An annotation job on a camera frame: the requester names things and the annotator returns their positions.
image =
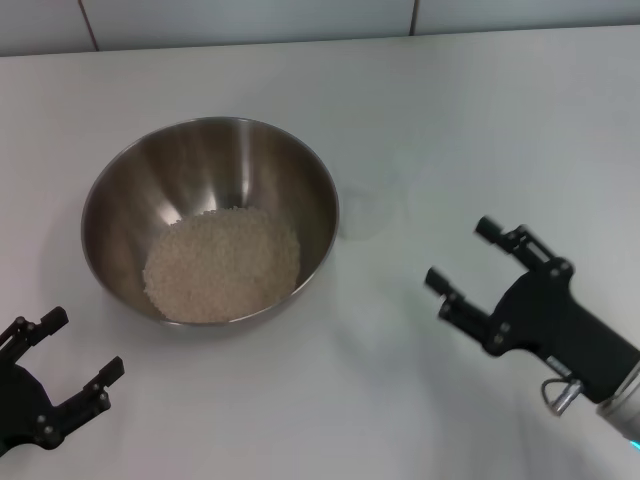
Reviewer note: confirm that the silver right wrist connector plug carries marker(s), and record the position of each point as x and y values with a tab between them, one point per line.
562	397

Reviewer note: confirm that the clear plastic cup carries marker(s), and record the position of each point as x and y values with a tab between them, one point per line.
362	212

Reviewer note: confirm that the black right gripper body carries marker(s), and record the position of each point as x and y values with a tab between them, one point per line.
550	320

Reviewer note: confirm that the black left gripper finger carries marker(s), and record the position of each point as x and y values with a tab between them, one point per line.
90	397
30	331

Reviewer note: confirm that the stainless steel mixing bowl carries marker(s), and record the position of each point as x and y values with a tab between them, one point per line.
165	175

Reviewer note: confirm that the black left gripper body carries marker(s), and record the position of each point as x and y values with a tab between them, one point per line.
22	407

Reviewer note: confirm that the white rice grains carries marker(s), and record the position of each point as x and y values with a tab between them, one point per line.
225	270

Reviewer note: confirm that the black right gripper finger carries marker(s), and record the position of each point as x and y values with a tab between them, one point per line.
462	312
520	245

